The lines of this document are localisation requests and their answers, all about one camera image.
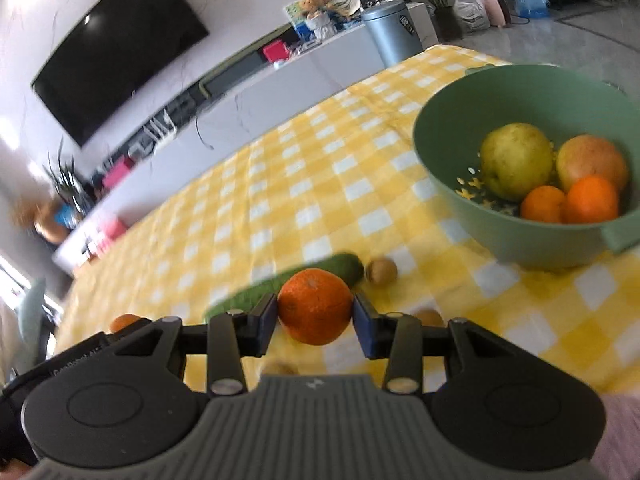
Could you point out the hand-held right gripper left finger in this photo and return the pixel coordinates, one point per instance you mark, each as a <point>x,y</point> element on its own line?
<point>267,325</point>

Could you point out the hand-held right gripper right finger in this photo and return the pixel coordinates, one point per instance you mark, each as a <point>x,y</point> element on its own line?
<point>365,327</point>

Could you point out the orange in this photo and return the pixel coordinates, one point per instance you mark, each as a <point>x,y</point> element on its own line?
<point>315,305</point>
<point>592,202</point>
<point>542,205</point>
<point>125,322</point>

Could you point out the green cucumber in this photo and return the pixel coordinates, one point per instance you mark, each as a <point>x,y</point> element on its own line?
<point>340,267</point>

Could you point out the green colander bowl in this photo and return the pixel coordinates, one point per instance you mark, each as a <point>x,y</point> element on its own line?
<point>460,220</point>

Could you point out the green pear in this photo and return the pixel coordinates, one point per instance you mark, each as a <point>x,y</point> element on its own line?
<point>515,160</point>

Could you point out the reddish yellow apple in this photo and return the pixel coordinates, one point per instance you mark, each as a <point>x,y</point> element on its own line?
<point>592,160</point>

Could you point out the teal chair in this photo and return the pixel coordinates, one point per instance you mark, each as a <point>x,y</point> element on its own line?
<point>32,315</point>

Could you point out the yellow checked tablecloth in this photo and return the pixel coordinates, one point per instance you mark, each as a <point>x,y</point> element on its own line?
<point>300,185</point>

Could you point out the pink plastic container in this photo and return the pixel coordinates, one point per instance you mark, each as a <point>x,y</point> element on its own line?
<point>111,235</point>

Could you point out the green grass-leaf plant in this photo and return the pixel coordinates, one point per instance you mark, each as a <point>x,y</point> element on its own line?
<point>67,185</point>

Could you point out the pink box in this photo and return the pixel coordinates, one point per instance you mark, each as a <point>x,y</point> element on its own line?
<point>119,172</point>

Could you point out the white router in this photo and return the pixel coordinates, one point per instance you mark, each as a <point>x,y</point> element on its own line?
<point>161,130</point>

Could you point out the white marble television console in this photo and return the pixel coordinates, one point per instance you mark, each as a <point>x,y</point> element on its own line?
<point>310,80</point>

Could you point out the green-framed black soundbar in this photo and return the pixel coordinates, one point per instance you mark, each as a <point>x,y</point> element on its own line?
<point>235,75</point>

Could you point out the red box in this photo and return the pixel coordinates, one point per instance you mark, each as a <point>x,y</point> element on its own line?
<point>276,51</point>

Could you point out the pink fluffy clothing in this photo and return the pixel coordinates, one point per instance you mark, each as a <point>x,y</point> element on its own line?
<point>620,440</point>

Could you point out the blue-grey trash can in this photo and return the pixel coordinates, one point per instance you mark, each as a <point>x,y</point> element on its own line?
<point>392,35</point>

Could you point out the white bouquet wrap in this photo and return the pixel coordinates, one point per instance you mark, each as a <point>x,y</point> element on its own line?
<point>320,27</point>

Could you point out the painted canvas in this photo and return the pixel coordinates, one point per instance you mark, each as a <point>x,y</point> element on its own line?
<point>295,17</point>

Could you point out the potted long-leaf plant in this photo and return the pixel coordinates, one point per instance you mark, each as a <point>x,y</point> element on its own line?
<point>445,20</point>

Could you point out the brown teddy bear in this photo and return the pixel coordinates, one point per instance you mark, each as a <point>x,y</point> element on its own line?
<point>314,4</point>

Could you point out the printed hat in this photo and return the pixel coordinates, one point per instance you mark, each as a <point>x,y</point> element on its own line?
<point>342,1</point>

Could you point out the white plastic bag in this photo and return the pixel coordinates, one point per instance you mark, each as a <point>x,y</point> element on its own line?
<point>471,16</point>

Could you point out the small pink heater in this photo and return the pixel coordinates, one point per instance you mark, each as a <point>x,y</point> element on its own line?
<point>496,10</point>

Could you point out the black wall television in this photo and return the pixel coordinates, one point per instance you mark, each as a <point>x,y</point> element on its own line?
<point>115,50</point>

